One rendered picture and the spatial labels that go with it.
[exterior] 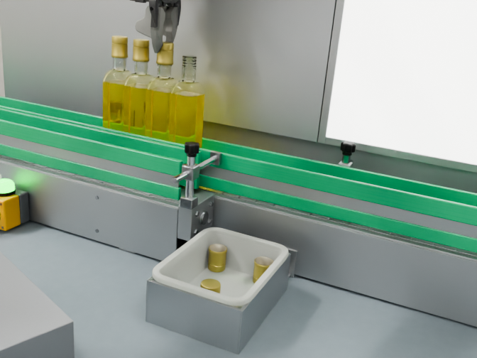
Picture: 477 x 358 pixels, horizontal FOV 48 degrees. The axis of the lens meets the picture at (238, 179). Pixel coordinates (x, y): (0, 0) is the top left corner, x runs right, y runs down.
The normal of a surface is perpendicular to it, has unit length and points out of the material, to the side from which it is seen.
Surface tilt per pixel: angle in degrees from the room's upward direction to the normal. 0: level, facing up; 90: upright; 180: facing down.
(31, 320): 2
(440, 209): 90
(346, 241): 90
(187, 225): 90
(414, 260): 90
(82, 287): 0
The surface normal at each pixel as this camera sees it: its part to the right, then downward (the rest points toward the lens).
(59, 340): 0.68, 0.29
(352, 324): 0.08, -0.94
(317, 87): -0.41, 0.28
